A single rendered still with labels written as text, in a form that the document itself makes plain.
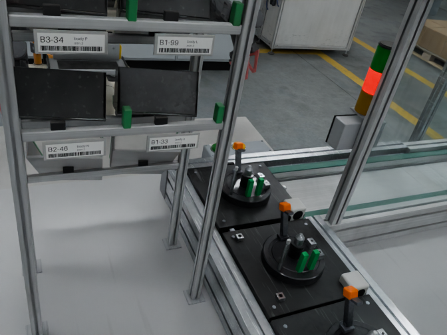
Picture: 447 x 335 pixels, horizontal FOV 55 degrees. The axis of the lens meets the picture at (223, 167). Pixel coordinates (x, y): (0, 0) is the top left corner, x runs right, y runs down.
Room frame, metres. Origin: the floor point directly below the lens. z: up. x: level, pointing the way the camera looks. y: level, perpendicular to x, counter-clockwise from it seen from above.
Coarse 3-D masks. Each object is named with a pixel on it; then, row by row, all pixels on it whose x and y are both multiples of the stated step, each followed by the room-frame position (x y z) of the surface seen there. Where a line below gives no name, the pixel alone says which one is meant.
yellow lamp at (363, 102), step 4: (360, 92) 0.92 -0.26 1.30; (364, 92) 0.90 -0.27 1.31; (360, 96) 0.91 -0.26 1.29; (364, 96) 0.90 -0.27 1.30; (368, 96) 0.89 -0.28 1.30; (372, 96) 0.89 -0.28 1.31; (360, 100) 0.90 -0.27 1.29; (364, 100) 0.90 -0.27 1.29; (368, 100) 0.89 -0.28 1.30; (356, 104) 0.91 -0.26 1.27; (360, 104) 0.90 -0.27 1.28; (364, 104) 0.89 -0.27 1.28; (368, 104) 0.89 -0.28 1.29; (356, 108) 0.91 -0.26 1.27; (360, 108) 0.90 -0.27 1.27; (364, 108) 0.89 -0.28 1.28; (368, 108) 0.89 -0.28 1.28; (360, 112) 0.89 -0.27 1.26; (364, 112) 0.89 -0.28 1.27
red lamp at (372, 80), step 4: (368, 72) 0.91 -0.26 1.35; (372, 72) 0.90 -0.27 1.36; (376, 72) 0.89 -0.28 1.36; (368, 76) 0.91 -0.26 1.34; (372, 76) 0.90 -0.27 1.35; (376, 76) 0.89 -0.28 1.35; (380, 76) 0.89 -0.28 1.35; (368, 80) 0.90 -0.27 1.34; (372, 80) 0.89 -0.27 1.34; (376, 80) 0.89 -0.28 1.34; (364, 84) 0.91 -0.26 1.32; (368, 84) 0.90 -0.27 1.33; (372, 84) 0.89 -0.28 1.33; (376, 84) 0.89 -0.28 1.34; (364, 88) 0.90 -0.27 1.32; (368, 88) 0.90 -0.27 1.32; (372, 88) 0.89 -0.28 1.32; (368, 92) 0.89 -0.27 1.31; (372, 92) 0.89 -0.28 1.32
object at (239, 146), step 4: (236, 144) 0.98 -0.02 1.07; (240, 144) 0.98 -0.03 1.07; (236, 148) 0.98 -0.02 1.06; (240, 148) 0.98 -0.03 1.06; (236, 152) 0.98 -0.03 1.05; (240, 152) 0.98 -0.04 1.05; (236, 156) 0.98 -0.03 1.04; (240, 156) 0.98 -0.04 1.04; (236, 160) 0.97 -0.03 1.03; (240, 160) 0.98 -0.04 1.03; (236, 164) 0.97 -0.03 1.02; (240, 164) 0.97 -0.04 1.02; (240, 168) 0.97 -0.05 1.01
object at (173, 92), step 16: (128, 80) 0.63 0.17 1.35; (144, 80) 0.64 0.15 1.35; (160, 80) 0.65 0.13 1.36; (176, 80) 0.66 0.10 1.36; (192, 80) 0.67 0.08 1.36; (112, 96) 0.85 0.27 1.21; (128, 96) 0.62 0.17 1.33; (144, 96) 0.63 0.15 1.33; (160, 96) 0.64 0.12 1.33; (176, 96) 0.65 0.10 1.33; (192, 96) 0.66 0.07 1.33; (144, 112) 0.62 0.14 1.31; (160, 112) 0.63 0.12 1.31; (176, 112) 0.64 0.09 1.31; (192, 112) 0.65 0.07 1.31
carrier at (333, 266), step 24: (264, 240) 0.75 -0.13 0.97; (288, 240) 0.65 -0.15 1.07; (312, 240) 0.74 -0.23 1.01; (240, 264) 0.66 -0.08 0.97; (264, 264) 0.67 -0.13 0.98; (288, 264) 0.67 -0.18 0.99; (312, 264) 0.66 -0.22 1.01; (336, 264) 0.72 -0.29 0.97; (264, 288) 0.61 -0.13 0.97; (288, 288) 0.62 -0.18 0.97; (312, 288) 0.63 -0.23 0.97; (336, 288) 0.65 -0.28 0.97; (360, 288) 0.64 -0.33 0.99; (264, 312) 0.56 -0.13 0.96; (288, 312) 0.56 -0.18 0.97
